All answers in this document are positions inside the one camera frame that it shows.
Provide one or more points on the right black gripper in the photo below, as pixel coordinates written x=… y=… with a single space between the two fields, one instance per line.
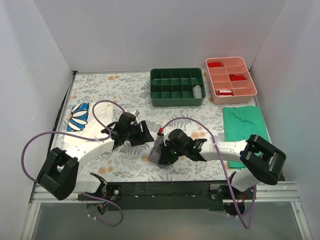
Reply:
x=165 y=153

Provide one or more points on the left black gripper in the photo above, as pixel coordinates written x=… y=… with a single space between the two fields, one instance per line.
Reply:
x=141 y=133

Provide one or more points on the grey striped underwear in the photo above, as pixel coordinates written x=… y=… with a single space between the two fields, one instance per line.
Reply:
x=155 y=153
x=197 y=92

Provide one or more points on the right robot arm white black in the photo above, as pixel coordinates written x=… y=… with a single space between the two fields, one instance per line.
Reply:
x=263 y=161

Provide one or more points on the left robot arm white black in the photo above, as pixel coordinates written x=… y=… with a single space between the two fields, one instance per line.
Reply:
x=59 y=173

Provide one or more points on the rolled grey striped underwear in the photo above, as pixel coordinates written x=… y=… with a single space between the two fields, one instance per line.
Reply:
x=197 y=92

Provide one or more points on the floral patterned table mat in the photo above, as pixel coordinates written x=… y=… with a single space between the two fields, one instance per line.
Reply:
x=131 y=91

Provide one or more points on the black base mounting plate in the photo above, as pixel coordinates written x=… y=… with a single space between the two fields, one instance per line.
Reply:
x=172 y=195

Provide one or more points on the dark green divided organizer tray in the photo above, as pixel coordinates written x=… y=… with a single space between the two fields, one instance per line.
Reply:
x=173 y=87

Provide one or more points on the white cloth with blue flower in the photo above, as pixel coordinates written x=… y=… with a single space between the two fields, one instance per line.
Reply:
x=84 y=129

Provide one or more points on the green folded cloth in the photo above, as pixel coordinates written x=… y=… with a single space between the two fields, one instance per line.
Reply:
x=242 y=122

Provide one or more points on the red white rolled cloth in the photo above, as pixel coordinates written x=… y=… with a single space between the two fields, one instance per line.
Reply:
x=223 y=93

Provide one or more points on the pink divided organizer tray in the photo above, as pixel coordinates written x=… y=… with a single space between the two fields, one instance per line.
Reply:
x=229 y=80

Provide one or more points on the red rolled cloth middle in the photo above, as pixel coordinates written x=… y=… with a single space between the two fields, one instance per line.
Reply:
x=234 y=77

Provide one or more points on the red rolled cloth top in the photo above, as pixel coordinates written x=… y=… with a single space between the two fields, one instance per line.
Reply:
x=216 y=64

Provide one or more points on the aluminium frame rail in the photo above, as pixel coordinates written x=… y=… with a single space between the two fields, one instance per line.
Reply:
x=284 y=191

